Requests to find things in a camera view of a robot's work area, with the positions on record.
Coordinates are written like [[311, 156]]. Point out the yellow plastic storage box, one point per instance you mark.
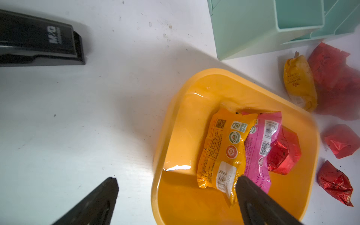
[[176, 198]]

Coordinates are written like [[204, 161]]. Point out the yellow tea bag packet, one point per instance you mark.
[[299, 83], [223, 158]]

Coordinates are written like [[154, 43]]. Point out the pink tea bag packet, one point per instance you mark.
[[258, 145]]

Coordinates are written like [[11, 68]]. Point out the mint green file organizer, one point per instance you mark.
[[245, 28]]

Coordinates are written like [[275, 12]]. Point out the red foil tea bag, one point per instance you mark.
[[342, 140], [285, 152], [335, 183], [343, 101], [326, 63]]

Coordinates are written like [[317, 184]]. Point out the black stapler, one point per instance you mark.
[[34, 41]]

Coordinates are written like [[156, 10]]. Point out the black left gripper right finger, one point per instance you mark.
[[257, 208]]

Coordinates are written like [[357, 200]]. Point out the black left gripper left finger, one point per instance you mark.
[[96, 208]]

